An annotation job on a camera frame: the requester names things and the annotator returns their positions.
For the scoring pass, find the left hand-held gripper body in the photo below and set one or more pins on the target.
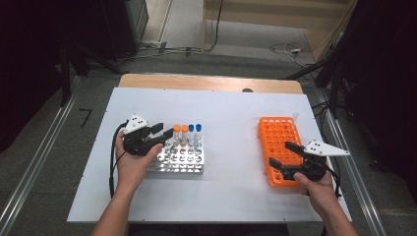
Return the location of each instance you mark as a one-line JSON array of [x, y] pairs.
[[139, 141]]

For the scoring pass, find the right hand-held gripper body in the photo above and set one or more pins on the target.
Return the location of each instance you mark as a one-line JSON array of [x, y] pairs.
[[311, 164]]

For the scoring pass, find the orange plastic tube rack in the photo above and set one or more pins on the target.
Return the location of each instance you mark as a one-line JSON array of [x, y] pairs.
[[275, 137]]

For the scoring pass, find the silver metal tube rack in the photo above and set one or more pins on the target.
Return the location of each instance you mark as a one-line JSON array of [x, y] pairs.
[[183, 160]]

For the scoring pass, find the person's right hand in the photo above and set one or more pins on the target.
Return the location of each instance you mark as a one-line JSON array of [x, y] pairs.
[[318, 190]]

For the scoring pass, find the person's left hand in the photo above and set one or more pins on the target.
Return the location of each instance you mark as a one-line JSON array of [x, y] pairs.
[[134, 170]]

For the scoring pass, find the wooden table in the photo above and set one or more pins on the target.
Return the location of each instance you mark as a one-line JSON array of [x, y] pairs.
[[196, 82]]

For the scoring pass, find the white table board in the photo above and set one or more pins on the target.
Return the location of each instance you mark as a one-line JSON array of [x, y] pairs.
[[229, 108]]

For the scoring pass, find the black metal stand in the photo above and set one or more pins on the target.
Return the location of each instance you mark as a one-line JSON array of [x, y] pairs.
[[65, 82], [334, 91]]

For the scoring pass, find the dark table grommet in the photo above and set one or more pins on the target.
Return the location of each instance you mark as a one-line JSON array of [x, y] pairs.
[[247, 90]]

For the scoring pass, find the dark grey cabinet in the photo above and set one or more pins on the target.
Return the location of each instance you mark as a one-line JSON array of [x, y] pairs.
[[137, 19]]

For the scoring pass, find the dark curtain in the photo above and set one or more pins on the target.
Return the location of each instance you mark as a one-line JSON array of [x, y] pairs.
[[29, 65], [387, 82]]

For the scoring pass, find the light wooden cabinet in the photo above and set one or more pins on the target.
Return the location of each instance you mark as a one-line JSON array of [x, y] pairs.
[[262, 13]]

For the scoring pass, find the metal floor rail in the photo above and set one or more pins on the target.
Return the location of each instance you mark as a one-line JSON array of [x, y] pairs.
[[360, 183], [39, 154]]

